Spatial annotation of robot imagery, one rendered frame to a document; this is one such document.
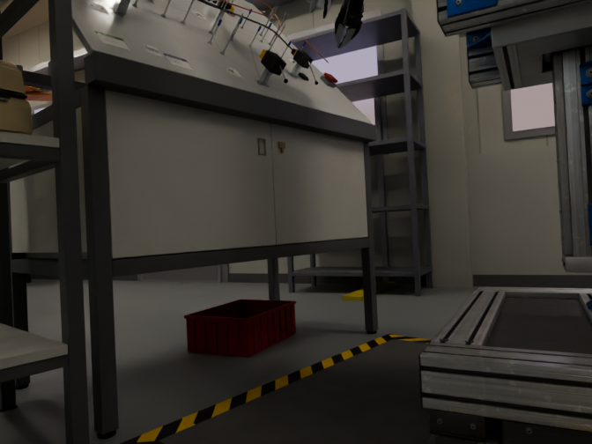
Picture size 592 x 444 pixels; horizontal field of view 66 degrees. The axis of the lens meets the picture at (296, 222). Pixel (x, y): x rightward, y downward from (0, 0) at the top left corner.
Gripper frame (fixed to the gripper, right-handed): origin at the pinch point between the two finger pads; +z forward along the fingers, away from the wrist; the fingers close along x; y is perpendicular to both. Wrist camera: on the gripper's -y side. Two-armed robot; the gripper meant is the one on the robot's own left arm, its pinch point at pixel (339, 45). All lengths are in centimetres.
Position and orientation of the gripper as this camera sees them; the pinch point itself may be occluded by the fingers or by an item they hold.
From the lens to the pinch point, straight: 175.7
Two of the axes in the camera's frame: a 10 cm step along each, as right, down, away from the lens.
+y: 0.9, -7.4, 6.7
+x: -9.5, -2.6, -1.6
